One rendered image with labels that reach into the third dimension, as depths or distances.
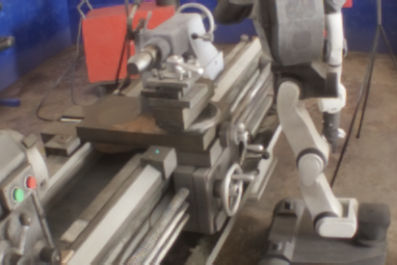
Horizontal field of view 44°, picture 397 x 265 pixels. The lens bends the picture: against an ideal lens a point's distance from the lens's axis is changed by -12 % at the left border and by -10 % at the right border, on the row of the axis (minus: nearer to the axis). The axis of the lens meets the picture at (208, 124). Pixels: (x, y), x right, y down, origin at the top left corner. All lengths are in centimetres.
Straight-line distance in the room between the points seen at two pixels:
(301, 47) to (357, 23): 372
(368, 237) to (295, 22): 113
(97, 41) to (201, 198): 302
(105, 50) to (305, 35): 303
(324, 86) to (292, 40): 27
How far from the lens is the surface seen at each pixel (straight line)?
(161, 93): 194
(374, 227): 254
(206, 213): 206
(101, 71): 492
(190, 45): 258
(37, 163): 151
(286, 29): 201
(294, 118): 226
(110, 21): 477
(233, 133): 205
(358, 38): 582
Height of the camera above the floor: 180
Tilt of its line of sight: 25 degrees down
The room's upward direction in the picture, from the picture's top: 5 degrees counter-clockwise
